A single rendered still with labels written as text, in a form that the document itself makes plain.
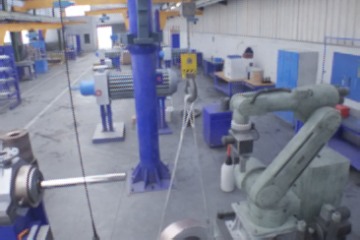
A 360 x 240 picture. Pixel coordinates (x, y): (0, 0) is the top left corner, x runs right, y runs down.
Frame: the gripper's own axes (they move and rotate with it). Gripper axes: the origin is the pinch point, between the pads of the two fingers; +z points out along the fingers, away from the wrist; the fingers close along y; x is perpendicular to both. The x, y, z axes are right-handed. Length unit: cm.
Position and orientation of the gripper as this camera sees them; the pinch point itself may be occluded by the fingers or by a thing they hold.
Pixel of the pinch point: (239, 163)
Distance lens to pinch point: 232.2
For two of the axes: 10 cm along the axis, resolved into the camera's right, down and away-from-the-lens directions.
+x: -9.8, 0.8, -1.6
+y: -1.8, -2.6, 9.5
